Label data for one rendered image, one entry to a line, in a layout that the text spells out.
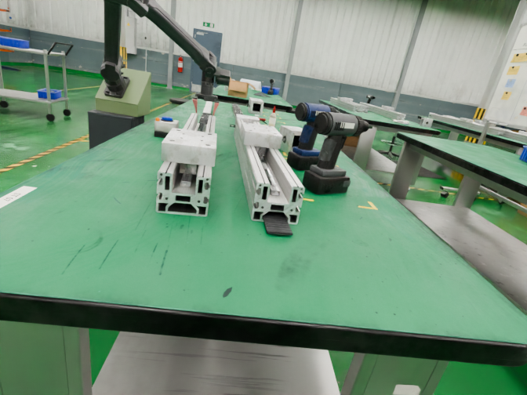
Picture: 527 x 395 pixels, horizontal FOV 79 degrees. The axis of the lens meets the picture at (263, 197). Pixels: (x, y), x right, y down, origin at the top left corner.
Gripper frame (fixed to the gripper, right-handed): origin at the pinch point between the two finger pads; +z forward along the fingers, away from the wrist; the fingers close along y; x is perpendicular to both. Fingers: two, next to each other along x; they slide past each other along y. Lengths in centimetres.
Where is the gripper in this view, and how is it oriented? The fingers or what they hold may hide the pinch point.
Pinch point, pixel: (205, 114)
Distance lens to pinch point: 159.7
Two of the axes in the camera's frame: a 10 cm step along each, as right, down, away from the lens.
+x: -1.5, -3.8, 9.1
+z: -1.6, 9.2, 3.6
